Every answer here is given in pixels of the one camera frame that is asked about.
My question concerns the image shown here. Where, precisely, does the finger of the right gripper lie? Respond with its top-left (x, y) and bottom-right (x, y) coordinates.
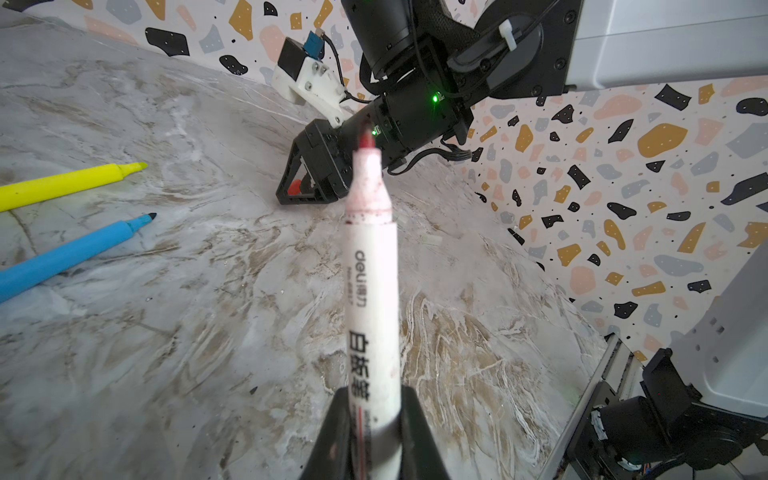
top-left (276, 119), bottom-right (354, 205)

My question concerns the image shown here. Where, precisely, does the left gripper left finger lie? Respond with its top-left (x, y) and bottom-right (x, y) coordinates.
top-left (299, 387), bottom-right (353, 480)

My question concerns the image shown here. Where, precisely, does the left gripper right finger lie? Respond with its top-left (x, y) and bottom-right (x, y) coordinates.
top-left (400, 385), bottom-right (450, 480)

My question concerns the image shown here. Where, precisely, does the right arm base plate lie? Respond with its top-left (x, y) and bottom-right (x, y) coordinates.
top-left (590, 348), bottom-right (767, 479)

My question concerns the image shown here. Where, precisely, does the red white pen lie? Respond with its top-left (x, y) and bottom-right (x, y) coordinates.
top-left (342, 126), bottom-right (402, 479)

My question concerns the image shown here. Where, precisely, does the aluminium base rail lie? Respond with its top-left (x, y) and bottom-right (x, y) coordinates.
top-left (539, 333), bottom-right (643, 479)

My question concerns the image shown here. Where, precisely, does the far yellow highlighter pen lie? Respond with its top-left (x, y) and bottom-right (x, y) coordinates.
top-left (1, 162), bottom-right (148, 212)

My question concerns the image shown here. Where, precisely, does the red pen cap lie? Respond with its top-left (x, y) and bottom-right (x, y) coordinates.
top-left (288, 179), bottom-right (302, 196)

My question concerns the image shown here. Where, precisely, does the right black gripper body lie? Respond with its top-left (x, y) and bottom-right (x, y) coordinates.
top-left (337, 83), bottom-right (472, 174)

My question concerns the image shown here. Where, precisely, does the blue pen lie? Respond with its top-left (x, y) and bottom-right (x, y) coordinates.
top-left (1, 212), bottom-right (157, 302)

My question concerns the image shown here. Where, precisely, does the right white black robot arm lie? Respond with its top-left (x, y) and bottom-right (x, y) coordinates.
top-left (272, 1), bottom-right (767, 205)

